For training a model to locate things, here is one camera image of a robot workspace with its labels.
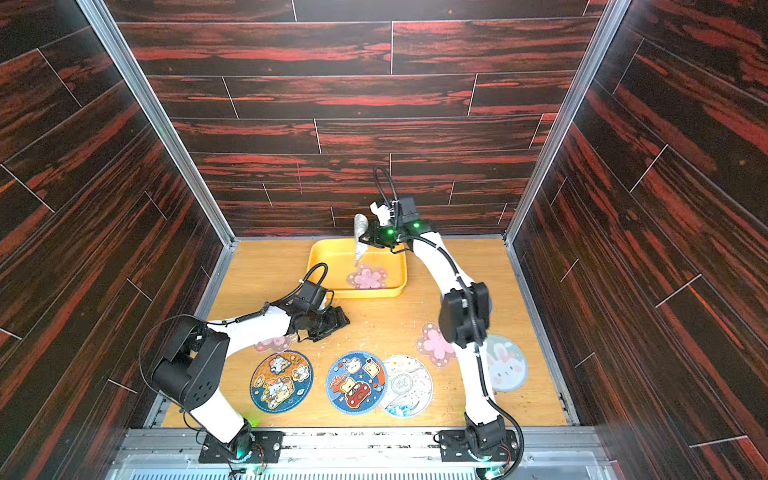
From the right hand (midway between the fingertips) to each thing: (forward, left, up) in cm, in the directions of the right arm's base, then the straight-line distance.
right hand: (365, 236), depth 94 cm
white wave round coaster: (-39, -15, -20) cm, 47 cm away
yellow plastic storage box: (+6, +12, -17) cm, 22 cm away
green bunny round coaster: (-32, -44, -20) cm, 57 cm away
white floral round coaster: (+2, +1, +2) cm, 3 cm away
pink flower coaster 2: (-26, -22, -22) cm, 40 cm away
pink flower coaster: (-1, +1, -20) cm, 20 cm away
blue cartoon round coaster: (-39, +1, -20) cm, 44 cm away
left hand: (-23, +5, -17) cm, 29 cm away
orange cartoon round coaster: (-40, +22, -20) cm, 50 cm away
